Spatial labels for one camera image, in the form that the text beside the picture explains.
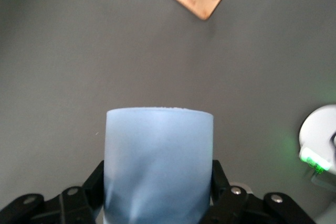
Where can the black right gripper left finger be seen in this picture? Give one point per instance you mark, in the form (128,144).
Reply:
(78,200)

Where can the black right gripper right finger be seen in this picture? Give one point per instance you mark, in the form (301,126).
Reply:
(236,205)

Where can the light blue plastic cup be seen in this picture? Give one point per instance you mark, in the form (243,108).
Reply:
(157,155)

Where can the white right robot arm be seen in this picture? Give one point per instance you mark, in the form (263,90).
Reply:
(317,127)

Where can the dark grey table mat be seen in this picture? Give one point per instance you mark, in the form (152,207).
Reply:
(78,64)

